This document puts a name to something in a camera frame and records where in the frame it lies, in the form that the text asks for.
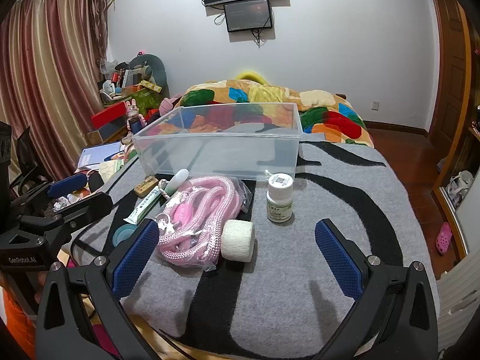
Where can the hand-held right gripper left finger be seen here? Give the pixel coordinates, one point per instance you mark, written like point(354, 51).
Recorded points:
point(135, 258)

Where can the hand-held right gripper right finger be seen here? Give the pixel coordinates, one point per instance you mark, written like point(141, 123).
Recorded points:
point(339, 258)

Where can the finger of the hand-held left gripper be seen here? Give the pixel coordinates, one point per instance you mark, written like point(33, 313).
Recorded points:
point(66, 186)
point(88, 206)

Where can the teal round lid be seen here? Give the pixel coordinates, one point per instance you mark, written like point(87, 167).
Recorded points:
point(123, 235)

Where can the blue notebook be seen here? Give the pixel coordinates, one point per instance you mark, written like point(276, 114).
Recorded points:
point(98, 153)

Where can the black office chair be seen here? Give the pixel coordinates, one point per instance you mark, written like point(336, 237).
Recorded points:
point(28, 157)

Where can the white green ointment tube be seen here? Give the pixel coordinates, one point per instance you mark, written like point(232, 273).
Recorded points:
point(144, 204)

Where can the grey black patterned rug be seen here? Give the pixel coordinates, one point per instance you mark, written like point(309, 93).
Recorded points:
point(292, 288)

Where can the small wooden block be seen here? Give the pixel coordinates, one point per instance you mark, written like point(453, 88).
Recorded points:
point(146, 186)

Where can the white pill bottle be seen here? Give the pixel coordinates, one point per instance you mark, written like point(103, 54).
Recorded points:
point(280, 202)

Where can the red box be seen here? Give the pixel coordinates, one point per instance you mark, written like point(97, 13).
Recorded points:
point(109, 114)

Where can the pale green small bottle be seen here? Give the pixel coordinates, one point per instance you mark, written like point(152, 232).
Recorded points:
point(176, 183)

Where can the bunny topped drink bottle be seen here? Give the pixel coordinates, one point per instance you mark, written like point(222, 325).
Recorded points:
point(134, 118)

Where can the white bandage roll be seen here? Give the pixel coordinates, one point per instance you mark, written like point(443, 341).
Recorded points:
point(238, 242)

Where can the pink clog shoe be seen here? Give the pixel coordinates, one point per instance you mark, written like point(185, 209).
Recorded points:
point(443, 238)

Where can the green gift box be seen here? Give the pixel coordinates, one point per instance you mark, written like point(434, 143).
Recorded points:
point(148, 97)

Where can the pink beige curtain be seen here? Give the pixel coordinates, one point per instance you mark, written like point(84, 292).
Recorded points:
point(48, 63)

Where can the pink knit hat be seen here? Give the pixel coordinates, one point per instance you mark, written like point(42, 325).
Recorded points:
point(168, 105)

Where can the clear plastic storage box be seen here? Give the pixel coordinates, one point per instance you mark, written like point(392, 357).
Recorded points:
point(210, 153)

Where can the white sneakers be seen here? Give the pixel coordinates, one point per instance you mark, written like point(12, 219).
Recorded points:
point(461, 187)

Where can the colourful patchwork quilt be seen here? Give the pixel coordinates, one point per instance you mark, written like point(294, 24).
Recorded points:
point(326, 108)

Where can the yellow cushion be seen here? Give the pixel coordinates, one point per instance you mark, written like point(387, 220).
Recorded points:
point(250, 75)

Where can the brown wooden door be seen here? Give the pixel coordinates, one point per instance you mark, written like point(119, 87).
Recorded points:
point(452, 63)

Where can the white wall socket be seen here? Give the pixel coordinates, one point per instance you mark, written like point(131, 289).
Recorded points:
point(374, 105)

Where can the small black wall monitor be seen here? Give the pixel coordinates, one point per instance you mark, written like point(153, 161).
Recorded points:
point(247, 15)

